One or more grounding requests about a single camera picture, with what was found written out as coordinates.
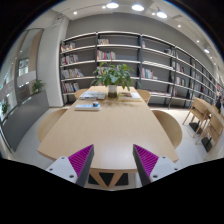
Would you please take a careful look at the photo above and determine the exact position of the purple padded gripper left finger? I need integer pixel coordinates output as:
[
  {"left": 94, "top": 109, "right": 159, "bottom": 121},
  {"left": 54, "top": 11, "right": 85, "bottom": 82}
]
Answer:
[{"left": 47, "top": 145, "right": 94, "bottom": 187}]

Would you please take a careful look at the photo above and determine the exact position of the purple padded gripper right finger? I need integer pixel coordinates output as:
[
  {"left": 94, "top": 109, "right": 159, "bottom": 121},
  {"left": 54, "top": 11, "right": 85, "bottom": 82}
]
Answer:
[{"left": 133, "top": 144, "right": 178, "bottom": 186}]

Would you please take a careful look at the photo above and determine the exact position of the wooden chair near right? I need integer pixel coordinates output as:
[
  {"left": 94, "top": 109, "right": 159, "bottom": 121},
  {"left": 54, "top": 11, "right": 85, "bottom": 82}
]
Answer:
[{"left": 153, "top": 110, "right": 182, "bottom": 148}]

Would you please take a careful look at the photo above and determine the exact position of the wooden chair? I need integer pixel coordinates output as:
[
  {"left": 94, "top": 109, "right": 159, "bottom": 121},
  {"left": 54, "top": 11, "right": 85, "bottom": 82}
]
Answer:
[
  {"left": 153, "top": 110, "right": 182, "bottom": 148},
  {"left": 74, "top": 88, "right": 88, "bottom": 100},
  {"left": 137, "top": 89, "right": 151, "bottom": 104},
  {"left": 38, "top": 109, "right": 66, "bottom": 142}
]

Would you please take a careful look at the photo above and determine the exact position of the wooden chair near left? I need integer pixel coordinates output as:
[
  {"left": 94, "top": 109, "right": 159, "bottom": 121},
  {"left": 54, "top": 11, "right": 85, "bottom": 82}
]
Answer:
[{"left": 38, "top": 109, "right": 66, "bottom": 142}]

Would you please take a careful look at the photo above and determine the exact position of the large light wooden table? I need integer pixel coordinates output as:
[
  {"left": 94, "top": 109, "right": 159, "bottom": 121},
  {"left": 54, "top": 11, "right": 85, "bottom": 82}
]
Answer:
[{"left": 36, "top": 85, "right": 180, "bottom": 174}]

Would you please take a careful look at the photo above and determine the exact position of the white book stack front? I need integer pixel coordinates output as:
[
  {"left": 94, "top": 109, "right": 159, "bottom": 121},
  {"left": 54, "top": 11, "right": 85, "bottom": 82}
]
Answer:
[{"left": 75, "top": 104, "right": 101, "bottom": 111}]

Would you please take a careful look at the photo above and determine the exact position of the small red object on book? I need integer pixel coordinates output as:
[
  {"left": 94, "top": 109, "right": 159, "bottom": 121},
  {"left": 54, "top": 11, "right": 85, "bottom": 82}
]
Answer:
[{"left": 93, "top": 101, "right": 99, "bottom": 107}]

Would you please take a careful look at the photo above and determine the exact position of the wooden chair far right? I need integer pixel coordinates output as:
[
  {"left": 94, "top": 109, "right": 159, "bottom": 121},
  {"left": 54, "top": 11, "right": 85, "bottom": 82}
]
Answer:
[{"left": 137, "top": 89, "right": 151, "bottom": 104}]

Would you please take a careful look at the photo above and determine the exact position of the grey low partition counter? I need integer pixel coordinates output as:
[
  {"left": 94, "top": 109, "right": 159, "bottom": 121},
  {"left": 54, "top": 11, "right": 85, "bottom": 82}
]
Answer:
[{"left": 3, "top": 91, "right": 49, "bottom": 151}]

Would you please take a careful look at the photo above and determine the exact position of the green book stack right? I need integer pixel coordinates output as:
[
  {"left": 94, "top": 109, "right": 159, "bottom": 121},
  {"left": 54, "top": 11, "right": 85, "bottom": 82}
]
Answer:
[{"left": 118, "top": 92, "right": 141, "bottom": 102}]

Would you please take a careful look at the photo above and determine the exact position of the open magazine stack left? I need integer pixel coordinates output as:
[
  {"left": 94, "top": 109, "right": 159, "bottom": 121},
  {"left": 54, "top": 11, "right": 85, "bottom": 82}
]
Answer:
[{"left": 80, "top": 91, "right": 106, "bottom": 100}]

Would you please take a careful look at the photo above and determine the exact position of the wooden chair far left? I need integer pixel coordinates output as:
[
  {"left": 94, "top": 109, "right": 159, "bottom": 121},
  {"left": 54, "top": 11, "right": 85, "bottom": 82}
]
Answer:
[{"left": 74, "top": 88, "right": 88, "bottom": 100}]

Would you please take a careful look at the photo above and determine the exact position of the wooden side desk right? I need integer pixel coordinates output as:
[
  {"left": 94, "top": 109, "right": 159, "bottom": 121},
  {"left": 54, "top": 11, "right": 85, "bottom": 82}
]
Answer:
[{"left": 183, "top": 97, "right": 224, "bottom": 151}]

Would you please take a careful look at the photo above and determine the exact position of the small potted plant left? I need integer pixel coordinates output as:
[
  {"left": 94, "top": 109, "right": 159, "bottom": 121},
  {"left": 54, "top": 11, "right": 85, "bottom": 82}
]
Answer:
[{"left": 32, "top": 79, "right": 45, "bottom": 94}]

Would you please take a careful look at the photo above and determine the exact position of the green potted plant on table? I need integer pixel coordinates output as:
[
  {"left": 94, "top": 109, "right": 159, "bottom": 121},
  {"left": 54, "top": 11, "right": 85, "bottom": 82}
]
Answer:
[{"left": 91, "top": 62, "right": 133, "bottom": 98}]

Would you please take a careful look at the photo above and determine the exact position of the grey wall bookshelf unit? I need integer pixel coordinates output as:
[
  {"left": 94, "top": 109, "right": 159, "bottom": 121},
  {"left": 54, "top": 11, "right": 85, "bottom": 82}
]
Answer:
[{"left": 59, "top": 31, "right": 224, "bottom": 108}]

